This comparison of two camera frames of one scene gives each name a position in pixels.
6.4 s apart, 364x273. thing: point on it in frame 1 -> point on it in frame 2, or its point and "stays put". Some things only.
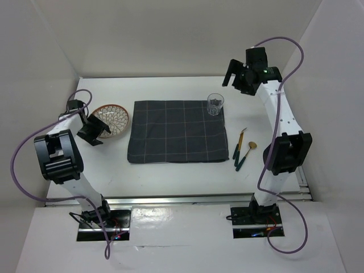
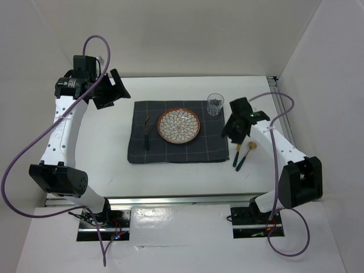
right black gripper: [234, 67] -> [236, 139]
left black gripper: [99, 126] -> [115, 92]
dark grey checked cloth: [176, 131] stays put
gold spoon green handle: [251, 145] stays put
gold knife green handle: [238, 155] stays put
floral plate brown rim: [115, 116] -> [178, 125]
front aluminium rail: [176, 201] stays put
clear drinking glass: [215, 102] stays put
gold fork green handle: [237, 145] -> [147, 141]
